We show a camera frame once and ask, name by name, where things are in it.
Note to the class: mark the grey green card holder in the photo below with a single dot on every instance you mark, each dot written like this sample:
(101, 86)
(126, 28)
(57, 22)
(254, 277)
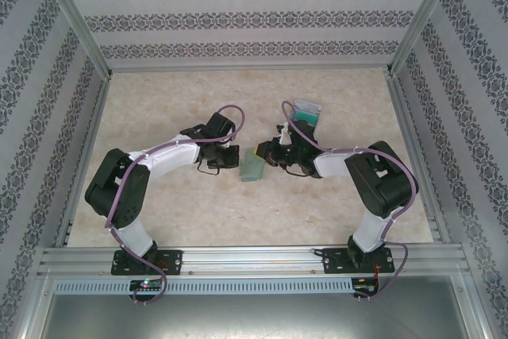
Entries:
(251, 170)

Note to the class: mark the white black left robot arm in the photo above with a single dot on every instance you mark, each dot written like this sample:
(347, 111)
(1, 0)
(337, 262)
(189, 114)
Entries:
(174, 156)

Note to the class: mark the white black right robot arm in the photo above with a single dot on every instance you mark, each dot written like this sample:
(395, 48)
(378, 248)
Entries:
(377, 188)

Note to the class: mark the grey sheet metal panel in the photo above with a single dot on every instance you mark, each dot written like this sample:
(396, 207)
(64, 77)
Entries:
(254, 315)

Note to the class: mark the aluminium mounting rail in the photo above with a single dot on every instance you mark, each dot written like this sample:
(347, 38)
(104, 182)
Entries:
(254, 259)

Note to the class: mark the aluminium side rail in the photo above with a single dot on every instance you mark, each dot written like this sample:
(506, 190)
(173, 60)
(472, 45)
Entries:
(404, 116)
(96, 116)

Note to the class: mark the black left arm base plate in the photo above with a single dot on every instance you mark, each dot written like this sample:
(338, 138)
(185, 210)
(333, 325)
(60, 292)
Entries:
(174, 261)

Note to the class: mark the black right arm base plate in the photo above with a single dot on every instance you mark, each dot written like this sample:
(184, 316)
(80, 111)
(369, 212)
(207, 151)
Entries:
(333, 261)

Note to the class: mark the aluminium frame post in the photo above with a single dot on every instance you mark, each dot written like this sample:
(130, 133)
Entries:
(75, 17)
(421, 17)

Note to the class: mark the aluminium frame strut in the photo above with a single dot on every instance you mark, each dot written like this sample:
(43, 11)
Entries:
(31, 315)
(479, 315)

